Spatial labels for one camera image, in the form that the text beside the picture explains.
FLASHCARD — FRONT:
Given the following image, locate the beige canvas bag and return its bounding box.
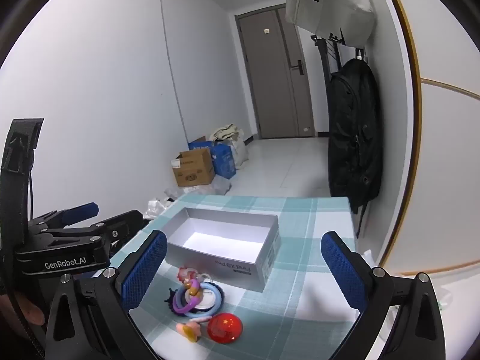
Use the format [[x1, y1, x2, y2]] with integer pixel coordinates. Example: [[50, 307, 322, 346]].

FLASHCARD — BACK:
[[210, 123, 245, 147]]

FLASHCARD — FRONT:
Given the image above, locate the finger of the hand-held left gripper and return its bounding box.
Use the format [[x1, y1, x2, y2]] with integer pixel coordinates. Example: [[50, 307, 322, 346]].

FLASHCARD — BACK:
[[49, 210, 145, 246], [28, 202, 100, 230]]

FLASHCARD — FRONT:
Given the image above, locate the pink yellow hair clip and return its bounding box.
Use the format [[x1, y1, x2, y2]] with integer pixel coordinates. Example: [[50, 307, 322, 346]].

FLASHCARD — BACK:
[[176, 317, 209, 343]]

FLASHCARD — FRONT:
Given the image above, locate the beige hanging bag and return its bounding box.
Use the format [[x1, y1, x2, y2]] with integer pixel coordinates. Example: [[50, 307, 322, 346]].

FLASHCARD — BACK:
[[286, 0, 376, 47]]

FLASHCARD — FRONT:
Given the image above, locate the brown cardboard box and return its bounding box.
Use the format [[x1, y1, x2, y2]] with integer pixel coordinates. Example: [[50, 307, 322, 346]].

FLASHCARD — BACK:
[[172, 147, 215, 188]]

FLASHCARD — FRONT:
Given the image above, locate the white panel with wooden edge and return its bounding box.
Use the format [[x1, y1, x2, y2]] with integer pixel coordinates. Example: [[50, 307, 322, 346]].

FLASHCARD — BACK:
[[377, 0, 480, 278]]

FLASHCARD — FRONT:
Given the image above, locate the grey door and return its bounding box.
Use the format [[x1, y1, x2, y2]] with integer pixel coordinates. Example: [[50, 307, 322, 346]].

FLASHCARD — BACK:
[[235, 4, 316, 139]]

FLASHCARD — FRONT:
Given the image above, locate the person's left forearm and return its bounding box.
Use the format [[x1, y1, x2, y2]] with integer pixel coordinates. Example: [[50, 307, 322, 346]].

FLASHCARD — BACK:
[[0, 289, 47, 360]]

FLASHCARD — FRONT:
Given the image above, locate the black beaded bracelet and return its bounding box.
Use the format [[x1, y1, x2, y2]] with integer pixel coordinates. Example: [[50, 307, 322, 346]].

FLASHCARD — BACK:
[[167, 300, 196, 316]]

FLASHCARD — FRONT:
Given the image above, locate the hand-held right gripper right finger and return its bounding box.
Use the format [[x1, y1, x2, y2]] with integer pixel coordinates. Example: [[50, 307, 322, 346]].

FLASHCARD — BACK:
[[320, 231, 447, 360]]

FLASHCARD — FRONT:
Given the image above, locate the clear plastic wrap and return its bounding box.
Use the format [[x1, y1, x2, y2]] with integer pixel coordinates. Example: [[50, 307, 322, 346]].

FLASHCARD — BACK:
[[165, 175, 233, 196]]

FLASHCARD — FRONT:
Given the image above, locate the black backpack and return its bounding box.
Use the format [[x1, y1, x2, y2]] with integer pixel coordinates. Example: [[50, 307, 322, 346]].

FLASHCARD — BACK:
[[327, 58, 383, 239]]

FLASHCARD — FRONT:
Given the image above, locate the white plastic bag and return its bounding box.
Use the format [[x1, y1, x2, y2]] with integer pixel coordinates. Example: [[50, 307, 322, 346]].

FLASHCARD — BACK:
[[144, 197, 177, 220]]

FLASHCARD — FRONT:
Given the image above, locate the red clear toy ring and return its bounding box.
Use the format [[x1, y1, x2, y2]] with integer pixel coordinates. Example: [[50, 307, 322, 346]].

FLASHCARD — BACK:
[[178, 266, 214, 285]]

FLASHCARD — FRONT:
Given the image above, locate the red round badge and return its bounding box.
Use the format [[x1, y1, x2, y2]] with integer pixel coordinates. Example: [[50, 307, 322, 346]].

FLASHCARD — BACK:
[[207, 312, 243, 345]]

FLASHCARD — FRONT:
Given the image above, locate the silver cardboard box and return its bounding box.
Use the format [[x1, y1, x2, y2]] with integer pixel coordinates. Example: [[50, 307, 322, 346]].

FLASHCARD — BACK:
[[166, 206, 282, 293]]

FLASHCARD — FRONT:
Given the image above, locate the light blue bracelet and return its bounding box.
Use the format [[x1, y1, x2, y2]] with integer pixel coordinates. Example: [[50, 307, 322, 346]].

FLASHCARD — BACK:
[[177, 283, 226, 314]]

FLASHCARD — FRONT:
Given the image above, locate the purple bracelet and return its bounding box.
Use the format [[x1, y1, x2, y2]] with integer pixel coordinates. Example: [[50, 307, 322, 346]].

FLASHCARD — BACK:
[[172, 279, 205, 316]]

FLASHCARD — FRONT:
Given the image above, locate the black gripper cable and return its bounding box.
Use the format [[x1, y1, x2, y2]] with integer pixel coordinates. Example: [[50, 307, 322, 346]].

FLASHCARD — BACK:
[[29, 150, 37, 220]]

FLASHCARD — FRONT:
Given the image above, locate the person's left hand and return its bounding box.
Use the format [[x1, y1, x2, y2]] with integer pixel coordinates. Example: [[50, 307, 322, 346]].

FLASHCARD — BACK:
[[16, 290, 46, 327]]

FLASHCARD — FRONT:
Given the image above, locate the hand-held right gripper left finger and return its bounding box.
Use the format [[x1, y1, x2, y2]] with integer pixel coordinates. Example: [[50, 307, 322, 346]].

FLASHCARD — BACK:
[[45, 230, 168, 360]]

